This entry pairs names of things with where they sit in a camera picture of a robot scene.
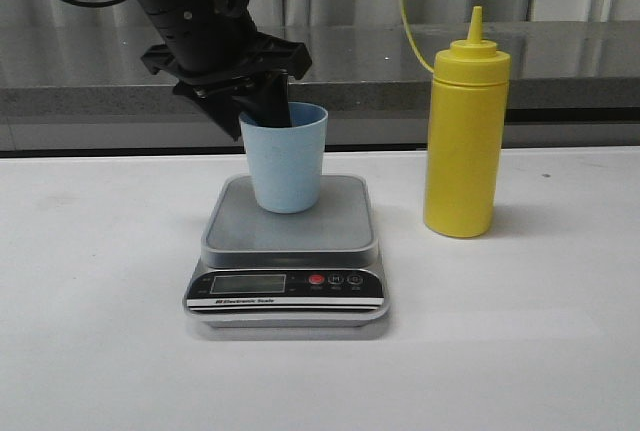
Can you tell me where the yellow squeeze bottle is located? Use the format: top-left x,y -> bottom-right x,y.
397,0 -> 511,238

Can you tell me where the light blue plastic cup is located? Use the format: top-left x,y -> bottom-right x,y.
239,102 -> 328,214

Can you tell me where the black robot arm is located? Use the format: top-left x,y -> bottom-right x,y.
137,0 -> 312,139

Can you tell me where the grey stone counter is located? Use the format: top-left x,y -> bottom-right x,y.
1,22 -> 639,155

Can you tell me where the digital kitchen scale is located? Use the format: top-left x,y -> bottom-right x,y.
183,175 -> 390,328

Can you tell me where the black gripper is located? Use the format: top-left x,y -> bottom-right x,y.
142,33 -> 312,141

